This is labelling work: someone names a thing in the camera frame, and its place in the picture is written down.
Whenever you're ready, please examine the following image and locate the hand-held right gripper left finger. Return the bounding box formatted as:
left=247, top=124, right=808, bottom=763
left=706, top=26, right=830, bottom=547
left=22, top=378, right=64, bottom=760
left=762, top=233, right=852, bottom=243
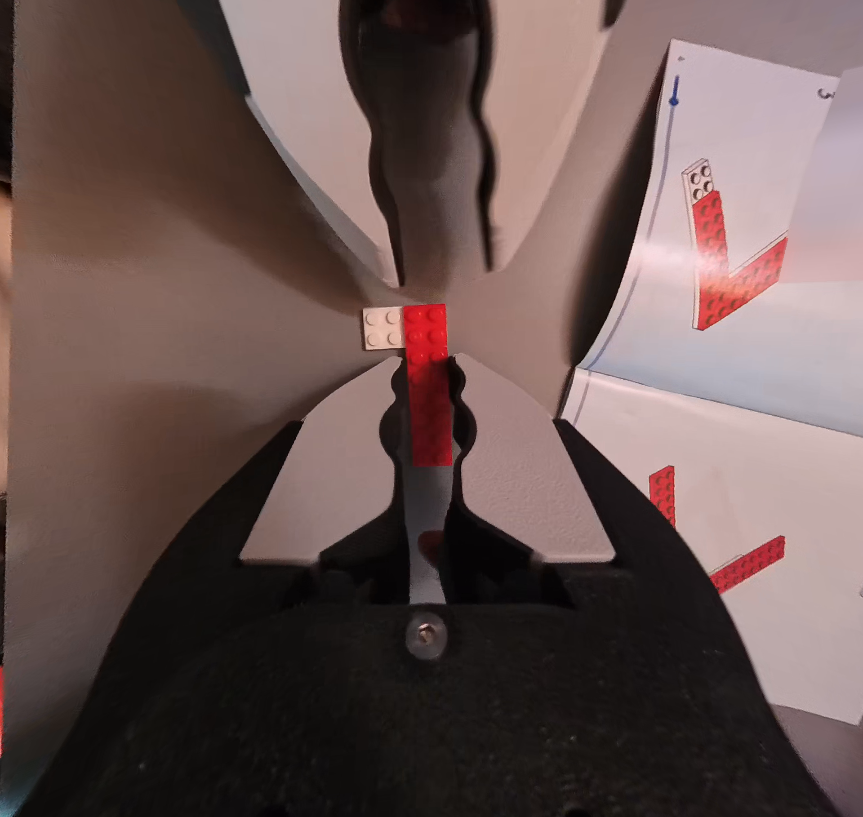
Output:
left=239, top=356, right=412, bottom=567

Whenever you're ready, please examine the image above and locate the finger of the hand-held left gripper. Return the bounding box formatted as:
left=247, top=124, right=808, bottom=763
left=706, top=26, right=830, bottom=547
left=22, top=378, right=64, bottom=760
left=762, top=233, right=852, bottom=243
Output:
left=471, top=0, right=612, bottom=273
left=202, top=0, right=407, bottom=287

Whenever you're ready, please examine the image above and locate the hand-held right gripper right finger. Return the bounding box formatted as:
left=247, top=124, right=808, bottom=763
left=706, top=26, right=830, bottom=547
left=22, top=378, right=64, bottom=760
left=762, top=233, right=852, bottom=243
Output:
left=448, top=353, right=616, bottom=565

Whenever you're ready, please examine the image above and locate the long red lego plate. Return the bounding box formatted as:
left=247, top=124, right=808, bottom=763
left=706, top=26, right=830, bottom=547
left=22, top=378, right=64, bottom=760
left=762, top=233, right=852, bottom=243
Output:
left=402, top=303, right=454, bottom=469

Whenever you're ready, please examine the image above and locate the small square white lego plate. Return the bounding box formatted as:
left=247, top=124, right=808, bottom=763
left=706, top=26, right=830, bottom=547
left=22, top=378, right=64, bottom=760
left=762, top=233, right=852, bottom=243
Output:
left=362, top=306, right=406, bottom=352

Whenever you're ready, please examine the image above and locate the lego instruction booklet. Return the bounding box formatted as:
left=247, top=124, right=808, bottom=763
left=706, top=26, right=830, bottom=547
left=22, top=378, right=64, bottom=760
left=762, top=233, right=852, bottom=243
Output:
left=560, top=38, right=863, bottom=727

